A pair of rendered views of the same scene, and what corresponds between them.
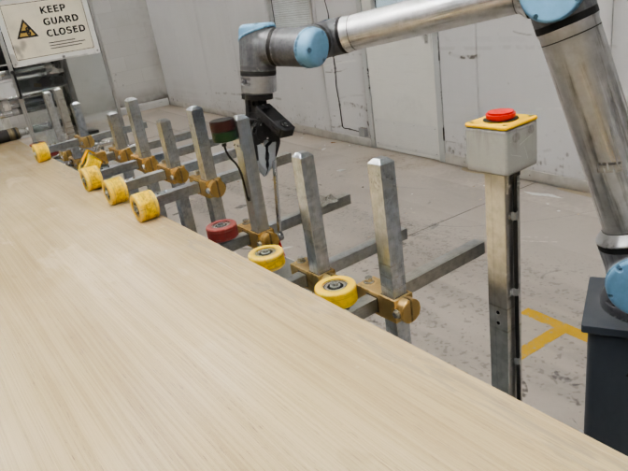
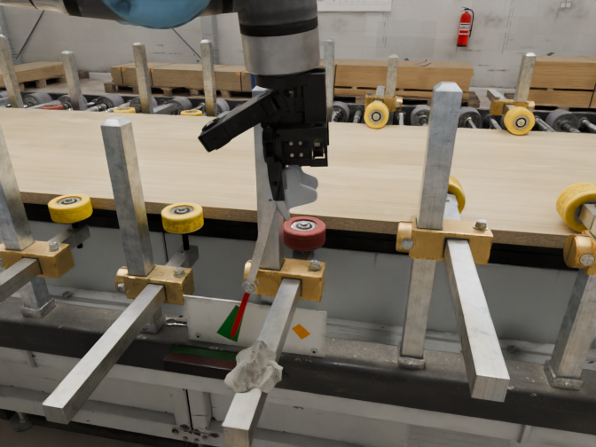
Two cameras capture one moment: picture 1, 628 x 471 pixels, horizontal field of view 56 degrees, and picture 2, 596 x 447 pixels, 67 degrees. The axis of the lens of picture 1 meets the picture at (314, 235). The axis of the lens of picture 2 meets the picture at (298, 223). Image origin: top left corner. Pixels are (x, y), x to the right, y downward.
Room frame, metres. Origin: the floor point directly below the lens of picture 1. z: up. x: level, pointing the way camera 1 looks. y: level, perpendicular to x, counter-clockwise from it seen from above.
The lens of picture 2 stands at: (1.94, -0.32, 1.27)
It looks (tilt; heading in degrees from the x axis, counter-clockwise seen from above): 26 degrees down; 134
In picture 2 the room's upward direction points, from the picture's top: straight up
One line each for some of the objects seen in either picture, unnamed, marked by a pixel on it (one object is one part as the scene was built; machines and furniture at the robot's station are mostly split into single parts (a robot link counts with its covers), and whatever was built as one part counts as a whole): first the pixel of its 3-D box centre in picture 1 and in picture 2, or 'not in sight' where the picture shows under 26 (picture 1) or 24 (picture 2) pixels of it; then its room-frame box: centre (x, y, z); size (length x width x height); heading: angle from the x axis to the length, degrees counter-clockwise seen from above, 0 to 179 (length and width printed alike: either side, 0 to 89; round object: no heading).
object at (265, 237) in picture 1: (257, 236); (285, 277); (1.45, 0.15, 0.85); 0.14 x 0.06 x 0.05; 33
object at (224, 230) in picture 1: (224, 243); (303, 249); (1.42, 0.23, 0.85); 0.08 x 0.08 x 0.11
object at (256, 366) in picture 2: (321, 198); (257, 360); (1.60, -0.04, 0.87); 0.09 x 0.07 x 0.02; 123
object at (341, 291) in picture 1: (338, 308); (74, 223); (0.99, -0.02, 0.85); 0.08 x 0.08 x 0.11
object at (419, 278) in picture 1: (412, 282); (7, 284); (1.10, -0.19, 0.83); 0.44 x 0.03 x 0.04; 123
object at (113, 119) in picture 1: (128, 172); not in sight; (2.27, 0.68, 0.87); 0.04 x 0.04 x 0.48; 33
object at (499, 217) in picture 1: (506, 304); not in sight; (0.80, -0.28, 0.93); 0.05 x 0.05 x 0.45; 33
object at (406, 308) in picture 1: (387, 300); (33, 257); (1.04, -0.13, 0.83); 0.14 x 0.06 x 0.05; 33
